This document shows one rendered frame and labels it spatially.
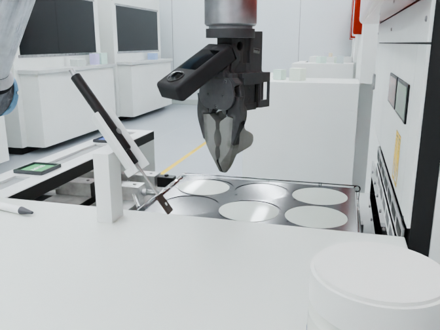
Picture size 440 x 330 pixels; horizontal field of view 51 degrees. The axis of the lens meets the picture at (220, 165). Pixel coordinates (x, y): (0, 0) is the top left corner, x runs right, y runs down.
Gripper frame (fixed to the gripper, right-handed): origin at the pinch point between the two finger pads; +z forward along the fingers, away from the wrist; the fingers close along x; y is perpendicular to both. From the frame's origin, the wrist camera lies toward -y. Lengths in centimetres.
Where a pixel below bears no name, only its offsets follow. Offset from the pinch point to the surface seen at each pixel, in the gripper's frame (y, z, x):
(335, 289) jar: -29.8, -6.7, -38.4
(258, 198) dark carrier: 12.9, 9.3, 3.1
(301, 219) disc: 10.1, 9.3, -8.3
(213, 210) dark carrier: 2.7, 9.2, 4.2
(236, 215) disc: 3.6, 9.1, 0.0
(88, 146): -0.6, 3.3, 39.3
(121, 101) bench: 336, 68, 558
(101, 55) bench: 275, -1, 502
